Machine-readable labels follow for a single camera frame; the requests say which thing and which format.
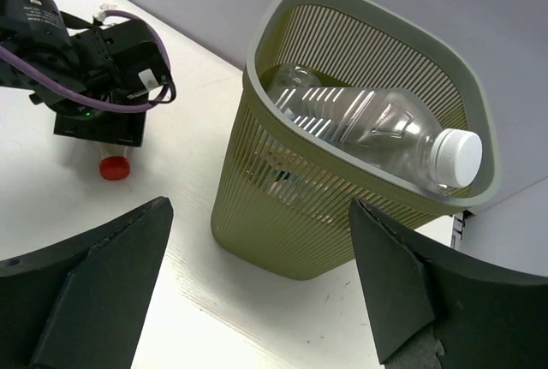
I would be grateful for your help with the olive green ribbed bin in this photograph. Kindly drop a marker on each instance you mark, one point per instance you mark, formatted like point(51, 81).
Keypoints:
point(355, 43)

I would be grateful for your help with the clear bottle blue-white cap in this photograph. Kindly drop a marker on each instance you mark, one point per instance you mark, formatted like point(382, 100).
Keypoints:
point(286, 175)

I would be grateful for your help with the clear bottle green orange label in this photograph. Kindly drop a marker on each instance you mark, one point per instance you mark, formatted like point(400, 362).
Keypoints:
point(388, 128)

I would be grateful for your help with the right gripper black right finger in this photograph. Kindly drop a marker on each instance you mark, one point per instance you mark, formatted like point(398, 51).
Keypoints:
point(430, 306)

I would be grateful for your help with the aluminium table rail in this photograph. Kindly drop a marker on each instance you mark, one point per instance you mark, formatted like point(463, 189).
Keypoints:
point(461, 231)

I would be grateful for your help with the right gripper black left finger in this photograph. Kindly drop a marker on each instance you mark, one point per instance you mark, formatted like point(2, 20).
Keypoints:
point(82, 302)

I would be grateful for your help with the clear bottle red cap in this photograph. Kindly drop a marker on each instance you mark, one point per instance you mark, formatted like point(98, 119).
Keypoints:
point(114, 164)

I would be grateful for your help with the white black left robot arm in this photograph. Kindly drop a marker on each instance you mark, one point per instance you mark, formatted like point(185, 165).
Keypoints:
point(37, 53)

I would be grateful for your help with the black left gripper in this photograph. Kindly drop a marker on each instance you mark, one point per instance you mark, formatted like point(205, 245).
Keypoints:
point(121, 65)

